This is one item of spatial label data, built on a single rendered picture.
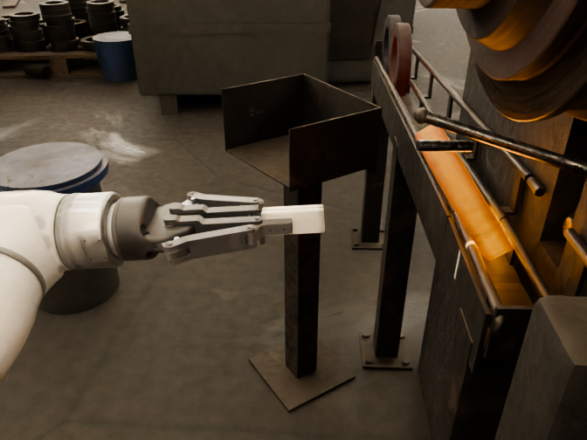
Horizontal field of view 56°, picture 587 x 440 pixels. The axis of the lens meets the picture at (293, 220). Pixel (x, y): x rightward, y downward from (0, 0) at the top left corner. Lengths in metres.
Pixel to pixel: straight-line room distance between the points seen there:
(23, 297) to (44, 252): 0.06
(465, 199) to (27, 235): 0.48
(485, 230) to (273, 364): 0.93
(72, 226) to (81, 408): 0.88
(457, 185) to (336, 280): 1.17
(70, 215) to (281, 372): 0.92
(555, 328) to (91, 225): 0.46
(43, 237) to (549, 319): 0.51
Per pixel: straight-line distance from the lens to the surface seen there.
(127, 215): 0.63
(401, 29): 1.46
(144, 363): 1.54
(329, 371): 1.46
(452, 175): 0.63
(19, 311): 0.61
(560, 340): 0.44
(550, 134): 0.72
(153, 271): 1.85
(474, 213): 0.63
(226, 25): 2.97
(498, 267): 0.74
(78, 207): 0.66
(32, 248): 0.65
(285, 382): 1.43
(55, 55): 4.03
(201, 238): 0.59
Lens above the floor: 1.07
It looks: 31 degrees down
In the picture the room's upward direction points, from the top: straight up
